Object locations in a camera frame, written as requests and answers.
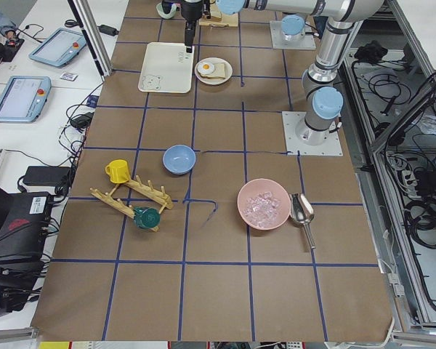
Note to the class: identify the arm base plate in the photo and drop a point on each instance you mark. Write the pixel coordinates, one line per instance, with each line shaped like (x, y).
(302, 140)
(301, 41)

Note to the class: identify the toy fried egg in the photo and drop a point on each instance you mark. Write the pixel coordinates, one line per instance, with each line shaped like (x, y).
(205, 68)

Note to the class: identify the black power adapter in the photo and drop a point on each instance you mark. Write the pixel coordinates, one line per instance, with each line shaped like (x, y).
(56, 177)

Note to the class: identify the wooden cutting board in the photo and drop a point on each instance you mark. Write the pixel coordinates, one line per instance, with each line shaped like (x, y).
(227, 20)

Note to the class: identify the yellow cup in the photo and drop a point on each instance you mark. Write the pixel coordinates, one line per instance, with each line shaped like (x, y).
(118, 171)

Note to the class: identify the upper teach pendant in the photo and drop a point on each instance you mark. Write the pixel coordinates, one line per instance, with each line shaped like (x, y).
(59, 48)

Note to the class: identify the cream round plate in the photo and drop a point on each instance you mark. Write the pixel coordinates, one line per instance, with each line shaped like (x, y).
(214, 82)

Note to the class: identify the bread slice on plate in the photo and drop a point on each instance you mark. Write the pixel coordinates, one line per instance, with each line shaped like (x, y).
(219, 72)

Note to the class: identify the aluminium frame post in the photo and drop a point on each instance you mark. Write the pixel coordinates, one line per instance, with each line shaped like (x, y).
(86, 22)

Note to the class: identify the pink bowl with ice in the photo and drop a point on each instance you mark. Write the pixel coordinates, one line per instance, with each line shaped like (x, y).
(263, 204)

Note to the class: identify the metal scoop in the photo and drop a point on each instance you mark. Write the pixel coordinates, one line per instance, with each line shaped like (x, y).
(302, 215)

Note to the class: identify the light green bowl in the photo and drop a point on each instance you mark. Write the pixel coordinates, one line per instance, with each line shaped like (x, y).
(166, 9)

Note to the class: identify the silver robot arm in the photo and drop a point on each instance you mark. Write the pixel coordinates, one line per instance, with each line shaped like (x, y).
(324, 102)
(292, 27)

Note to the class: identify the teach pendant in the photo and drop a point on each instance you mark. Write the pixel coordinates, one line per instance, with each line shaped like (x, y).
(59, 48)
(23, 98)

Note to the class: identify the dark green cup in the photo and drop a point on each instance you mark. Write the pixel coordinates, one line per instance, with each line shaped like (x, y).
(146, 217)

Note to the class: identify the cream bear serving tray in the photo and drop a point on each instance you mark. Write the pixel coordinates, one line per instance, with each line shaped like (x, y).
(166, 68)

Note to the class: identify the lower teach pendant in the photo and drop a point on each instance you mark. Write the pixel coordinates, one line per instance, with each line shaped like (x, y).
(23, 98)

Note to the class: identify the bread slice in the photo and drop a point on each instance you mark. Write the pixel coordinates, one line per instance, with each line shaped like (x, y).
(216, 15)
(219, 72)

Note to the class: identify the blue bowl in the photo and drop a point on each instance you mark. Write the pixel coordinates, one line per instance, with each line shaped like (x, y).
(179, 159)

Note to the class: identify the black electronics box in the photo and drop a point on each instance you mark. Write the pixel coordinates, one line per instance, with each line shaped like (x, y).
(24, 218)

